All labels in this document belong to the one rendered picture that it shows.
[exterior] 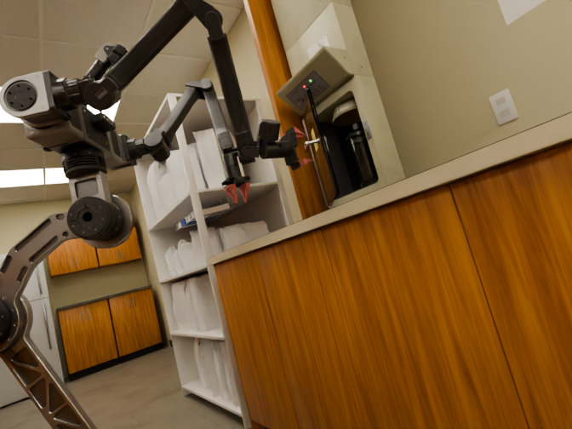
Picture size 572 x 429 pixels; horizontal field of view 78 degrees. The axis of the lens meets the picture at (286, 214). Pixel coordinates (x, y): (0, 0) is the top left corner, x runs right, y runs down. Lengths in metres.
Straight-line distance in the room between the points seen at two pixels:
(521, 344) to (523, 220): 0.25
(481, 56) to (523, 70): 0.17
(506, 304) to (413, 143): 1.04
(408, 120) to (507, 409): 1.21
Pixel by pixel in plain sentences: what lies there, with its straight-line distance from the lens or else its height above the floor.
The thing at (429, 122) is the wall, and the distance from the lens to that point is 1.70.
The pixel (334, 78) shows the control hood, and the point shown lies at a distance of 1.41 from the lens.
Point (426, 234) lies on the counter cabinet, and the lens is 0.90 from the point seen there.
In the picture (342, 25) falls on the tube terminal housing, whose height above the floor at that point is 1.61.
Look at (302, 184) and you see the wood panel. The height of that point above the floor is 1.12.
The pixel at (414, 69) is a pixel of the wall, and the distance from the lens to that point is 1.77.
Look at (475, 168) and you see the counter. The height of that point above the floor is 0.91.
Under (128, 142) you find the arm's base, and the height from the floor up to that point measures 1.47.
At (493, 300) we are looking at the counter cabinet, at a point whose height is 0.64.
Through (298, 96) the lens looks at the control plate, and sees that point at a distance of 1.52.
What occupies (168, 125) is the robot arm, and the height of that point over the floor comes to 1.52.
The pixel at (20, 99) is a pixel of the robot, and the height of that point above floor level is 1.44.
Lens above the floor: 0.83
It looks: 7 degrees up
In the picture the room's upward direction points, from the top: 15 degrees counter-clockwise
